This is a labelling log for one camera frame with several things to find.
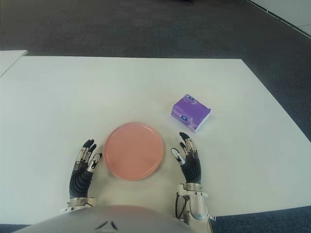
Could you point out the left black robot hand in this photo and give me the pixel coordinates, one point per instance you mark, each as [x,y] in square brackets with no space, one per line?
[79,182]

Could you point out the purple tissue paper pack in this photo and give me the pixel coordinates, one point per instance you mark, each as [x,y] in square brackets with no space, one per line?
[189,112]

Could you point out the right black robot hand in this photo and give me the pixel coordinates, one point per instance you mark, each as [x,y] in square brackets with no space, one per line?
[193,170]

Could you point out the white side table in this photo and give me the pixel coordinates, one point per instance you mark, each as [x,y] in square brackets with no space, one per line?
[11,60]

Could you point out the pink round plate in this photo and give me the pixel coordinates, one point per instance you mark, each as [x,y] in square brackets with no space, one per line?
[133,151]

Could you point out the grey robot torso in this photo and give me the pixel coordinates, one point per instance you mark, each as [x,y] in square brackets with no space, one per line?
[116,219]

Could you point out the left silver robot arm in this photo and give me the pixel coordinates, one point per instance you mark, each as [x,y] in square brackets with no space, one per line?
[77,204]

